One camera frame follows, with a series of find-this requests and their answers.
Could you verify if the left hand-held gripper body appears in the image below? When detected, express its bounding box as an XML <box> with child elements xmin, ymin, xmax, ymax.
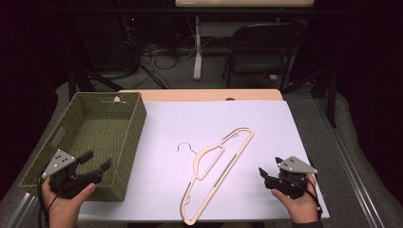
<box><xmin>42</xmin><ymin>149</ymin><xmax>103</xmax><ymax>200</ymax></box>

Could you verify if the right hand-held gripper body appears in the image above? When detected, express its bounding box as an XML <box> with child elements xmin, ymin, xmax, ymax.
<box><xmin>263</xmin><ymin>156</ymin><xmax>318</xmax><ymax>200</ymax></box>

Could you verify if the green woven basket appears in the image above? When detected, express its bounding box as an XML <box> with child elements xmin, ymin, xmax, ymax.
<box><xmin>18</xmin><ymin>91</ymin><xmax>147</xmax><ymax>203</ymax></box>

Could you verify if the beige plastic hanger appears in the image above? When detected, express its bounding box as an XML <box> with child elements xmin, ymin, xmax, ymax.
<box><xmin>176</xmin><ymin>126</ymin><xmax>256</xmax><ymax>226</ymax></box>

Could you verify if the person's right hand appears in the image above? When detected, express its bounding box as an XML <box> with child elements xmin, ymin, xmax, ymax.
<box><xmin>271</xmin><ymin>173</ymin><xmax>321</xmax><ymax>224</ymax></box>

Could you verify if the person's left hand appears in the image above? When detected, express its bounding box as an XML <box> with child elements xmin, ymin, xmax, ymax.
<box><xmin>41</xmin><ymin>179</ymin><xmax>97</xmax><ymax>228</ymax></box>

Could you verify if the black metal stand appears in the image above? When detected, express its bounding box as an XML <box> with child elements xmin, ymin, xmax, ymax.
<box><xmin>280</xmin><ymin>65</ymin><xmax>338</xmax><ymax>129</ymax></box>
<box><xmin>67</xmin><ymin>65</ymin><xmax>125</xmax><ymax>96</ymax></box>

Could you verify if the white paper sheet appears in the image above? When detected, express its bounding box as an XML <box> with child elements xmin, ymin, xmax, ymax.
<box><xmin>77</xmin><ymin>100</ymin><xmax>331</xmax><ymax>222</ymax></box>

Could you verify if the light wooden table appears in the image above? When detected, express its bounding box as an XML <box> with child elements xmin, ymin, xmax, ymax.
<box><xmin>118</xmin><ymin>88</ymin><xmax>284</xmax><ymax>103</ymax></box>

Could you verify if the black folding chair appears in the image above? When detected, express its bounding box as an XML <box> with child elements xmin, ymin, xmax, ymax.
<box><xmin>221</xmin><ymin>21</ymin><xmax>307</xmax><ymax>90</ymax></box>

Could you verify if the white desk leg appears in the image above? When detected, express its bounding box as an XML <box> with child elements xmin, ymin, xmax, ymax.
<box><xmin>193</xmin><ymin>15</ymin><xmax>203</xmax><ymax>81</ymax></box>

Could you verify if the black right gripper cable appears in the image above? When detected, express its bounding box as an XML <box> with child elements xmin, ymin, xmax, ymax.
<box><xmin>284</xmin><ymin>175</ymin><xmax>325</xmax><ymax>220</ymax></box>

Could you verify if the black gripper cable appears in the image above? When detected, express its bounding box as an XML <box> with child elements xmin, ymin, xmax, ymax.
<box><xmin>36</xmin><ymin>171</ymin><xmax>60</xmax><ymax>228</ymax></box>
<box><xmin>284</xmin><ymin>175</ymin><xmax>325</xmax><ymax>220</ymax></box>

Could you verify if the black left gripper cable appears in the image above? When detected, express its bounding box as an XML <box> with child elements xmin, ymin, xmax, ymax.
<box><xmin>36</xmin><ymin>171</ymin><xmax>60</xmax><ymax>228</ymax></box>

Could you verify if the aluminium rail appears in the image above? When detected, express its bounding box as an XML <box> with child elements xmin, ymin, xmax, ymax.
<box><xmin>5</xmin><ymin>192</ymin><xmax>36</xmax><ymax>228</ymax></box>
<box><xmin>313</xmin><ymin>97</ymin><xmax>386</xmax><ymax>228</ymax></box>

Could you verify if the tangle of floor cables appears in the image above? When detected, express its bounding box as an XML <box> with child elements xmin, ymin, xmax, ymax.
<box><xmin>122</xmin><ymin>15</ymin><xmax>199</xmax><ymax>90</ymax></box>

